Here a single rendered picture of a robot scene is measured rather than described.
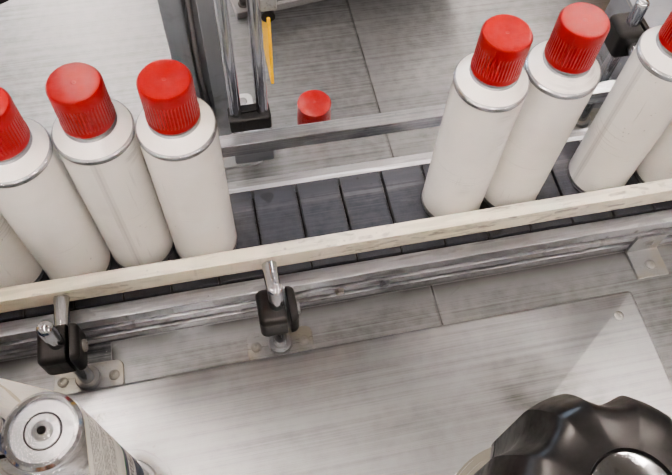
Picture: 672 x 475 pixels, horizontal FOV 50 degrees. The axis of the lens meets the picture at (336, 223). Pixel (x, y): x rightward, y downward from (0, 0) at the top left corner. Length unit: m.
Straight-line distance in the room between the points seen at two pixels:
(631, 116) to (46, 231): 0.43
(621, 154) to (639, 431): 0.38
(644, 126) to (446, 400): 0.26
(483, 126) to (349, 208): 0.16
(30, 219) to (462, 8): 0.54
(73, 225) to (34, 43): 0.35
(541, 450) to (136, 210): 0.35
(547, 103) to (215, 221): 0.25
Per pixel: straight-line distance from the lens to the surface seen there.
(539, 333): 0.60
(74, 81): 0.45
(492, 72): 0.48
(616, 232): 0.67
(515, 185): 0.60
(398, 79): 0.77
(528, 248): 0.64
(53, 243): 0.54
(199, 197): 0.50
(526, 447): 0.26
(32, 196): 0.49
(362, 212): 0.62
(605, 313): 0.62
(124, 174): 0.49
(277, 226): 0.61
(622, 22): 0.69
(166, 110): 0.44
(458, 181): 0.56
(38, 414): 0.38
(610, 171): 0.64
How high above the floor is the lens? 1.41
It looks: 61 degrees down
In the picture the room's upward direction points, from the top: 4 degrees clockwise
